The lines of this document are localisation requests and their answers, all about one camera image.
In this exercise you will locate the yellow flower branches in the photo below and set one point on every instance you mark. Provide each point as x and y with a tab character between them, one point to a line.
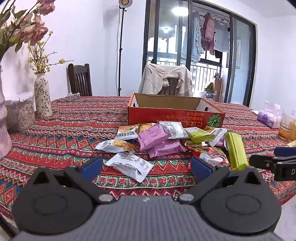
41	60

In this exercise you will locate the pale pink vase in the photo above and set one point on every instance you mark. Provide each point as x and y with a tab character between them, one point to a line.
3	129

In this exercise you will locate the white orange snack packet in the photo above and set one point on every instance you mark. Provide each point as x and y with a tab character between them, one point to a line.
127	132
114	145
218	134

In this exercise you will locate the hanging light grey garment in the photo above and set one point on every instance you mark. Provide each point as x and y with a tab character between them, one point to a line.
222	37

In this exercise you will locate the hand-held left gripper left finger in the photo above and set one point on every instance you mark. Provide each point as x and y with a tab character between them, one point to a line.
92	166

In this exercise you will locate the clear cup with orange contents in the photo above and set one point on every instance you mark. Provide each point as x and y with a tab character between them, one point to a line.
286	127

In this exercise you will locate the pink flower bouquet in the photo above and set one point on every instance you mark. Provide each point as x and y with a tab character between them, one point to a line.
34	27

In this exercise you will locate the beige jacket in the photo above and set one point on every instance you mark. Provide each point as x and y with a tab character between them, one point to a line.
155	78

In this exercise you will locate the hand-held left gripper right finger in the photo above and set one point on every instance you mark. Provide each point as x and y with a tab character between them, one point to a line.
201	166

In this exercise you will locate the red cardboard box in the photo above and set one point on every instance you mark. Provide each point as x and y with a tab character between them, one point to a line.
161	115

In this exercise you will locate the black framed sliding glass door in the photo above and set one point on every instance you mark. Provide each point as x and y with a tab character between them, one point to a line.
252	58

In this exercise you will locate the red foil snack packet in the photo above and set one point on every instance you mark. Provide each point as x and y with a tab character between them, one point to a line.
198	150

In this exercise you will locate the purple tissue pack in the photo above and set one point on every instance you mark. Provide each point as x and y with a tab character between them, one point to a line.
269	117

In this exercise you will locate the white pink snack packet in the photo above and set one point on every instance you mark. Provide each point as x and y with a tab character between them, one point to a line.
214	160

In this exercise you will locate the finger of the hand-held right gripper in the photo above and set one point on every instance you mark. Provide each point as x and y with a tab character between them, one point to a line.
261	162
285	152

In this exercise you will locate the hanging blue denim garment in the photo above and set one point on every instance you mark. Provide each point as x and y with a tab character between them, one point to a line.
193	39

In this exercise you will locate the white silver snack packet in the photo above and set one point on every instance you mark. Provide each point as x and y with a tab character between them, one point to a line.
130	165

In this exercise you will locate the white snack packet grey print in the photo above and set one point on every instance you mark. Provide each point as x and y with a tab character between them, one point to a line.
174	129

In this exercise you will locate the hanging pink garment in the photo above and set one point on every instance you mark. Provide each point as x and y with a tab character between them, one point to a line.
208	32

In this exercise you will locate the yellow green bag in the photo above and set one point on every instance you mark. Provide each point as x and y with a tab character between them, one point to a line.
210	87

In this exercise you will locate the floral patterned vase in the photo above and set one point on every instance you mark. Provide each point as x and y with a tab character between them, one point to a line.
43	95

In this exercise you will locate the purple snack packet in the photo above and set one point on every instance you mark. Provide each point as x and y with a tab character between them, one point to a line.
166	148
152	137

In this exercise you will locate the small foil-wrapped items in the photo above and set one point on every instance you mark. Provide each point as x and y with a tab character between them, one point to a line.
73	95

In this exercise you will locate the studio light on stand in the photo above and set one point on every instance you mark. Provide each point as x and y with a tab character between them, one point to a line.
120	46

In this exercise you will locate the wooden board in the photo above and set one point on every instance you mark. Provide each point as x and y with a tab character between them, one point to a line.
218	89

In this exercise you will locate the wooden chair under jacket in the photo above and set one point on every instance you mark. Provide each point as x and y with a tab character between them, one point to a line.
174	87

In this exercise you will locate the dark wooden chair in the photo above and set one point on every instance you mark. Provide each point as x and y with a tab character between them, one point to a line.
79	78

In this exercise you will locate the long green snack packet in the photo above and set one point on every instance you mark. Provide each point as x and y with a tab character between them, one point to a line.
235	150

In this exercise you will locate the hanging dark garment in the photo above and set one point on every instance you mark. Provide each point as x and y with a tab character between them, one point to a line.
218	53

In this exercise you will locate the balcony railing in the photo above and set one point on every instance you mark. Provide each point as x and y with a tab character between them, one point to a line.
208	71

